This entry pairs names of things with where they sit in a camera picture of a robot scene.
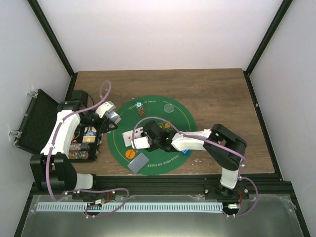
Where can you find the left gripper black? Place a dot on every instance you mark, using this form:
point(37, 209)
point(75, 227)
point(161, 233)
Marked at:
point(101, 128)

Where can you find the three of clubs card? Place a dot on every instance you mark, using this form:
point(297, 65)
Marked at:
point(138, 133)

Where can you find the blue small blind button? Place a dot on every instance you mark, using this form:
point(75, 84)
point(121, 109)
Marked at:
point(186, 152)

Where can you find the ace of diamonds card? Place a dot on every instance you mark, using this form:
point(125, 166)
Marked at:
point(127, 136)

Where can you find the dealt cards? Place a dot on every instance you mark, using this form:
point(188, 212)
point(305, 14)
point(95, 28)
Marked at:
point(138, 163)

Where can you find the clear round dealer button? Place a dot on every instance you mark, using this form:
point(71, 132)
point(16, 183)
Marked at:
point(169, 108)

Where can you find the orange big blind button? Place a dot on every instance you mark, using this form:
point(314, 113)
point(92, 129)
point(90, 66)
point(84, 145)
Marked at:
point(130, 154)

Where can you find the blue patterned card deck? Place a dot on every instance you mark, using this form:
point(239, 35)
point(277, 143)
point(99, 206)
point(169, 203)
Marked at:
point(113, 116)

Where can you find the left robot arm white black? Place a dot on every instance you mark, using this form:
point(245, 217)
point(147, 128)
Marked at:
point(52, 168)

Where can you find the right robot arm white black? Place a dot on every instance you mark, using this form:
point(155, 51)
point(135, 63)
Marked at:
point(224, 146)

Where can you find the black poker chip case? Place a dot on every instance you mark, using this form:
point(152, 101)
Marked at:
point(85, 144)

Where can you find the round green poker mat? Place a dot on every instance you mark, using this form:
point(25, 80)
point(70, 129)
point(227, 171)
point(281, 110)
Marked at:
point(160, 161)

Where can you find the stacked poker chips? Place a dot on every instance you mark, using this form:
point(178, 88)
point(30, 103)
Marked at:
point(140, 108)

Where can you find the light blue slotted strip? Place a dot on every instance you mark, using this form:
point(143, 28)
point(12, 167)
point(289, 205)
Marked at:
point(207, 207)

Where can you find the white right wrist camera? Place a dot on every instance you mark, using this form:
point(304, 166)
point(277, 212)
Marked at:
point(140, 143)

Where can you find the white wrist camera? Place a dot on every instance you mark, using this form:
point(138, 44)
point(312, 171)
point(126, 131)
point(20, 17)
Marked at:
point(140, 143)
point(106, 107)

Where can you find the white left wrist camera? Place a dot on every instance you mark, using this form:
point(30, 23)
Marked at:
point(106, 107)

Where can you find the black mounting rail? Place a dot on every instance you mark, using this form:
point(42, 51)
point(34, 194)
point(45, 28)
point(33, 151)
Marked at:
point(207, 185)

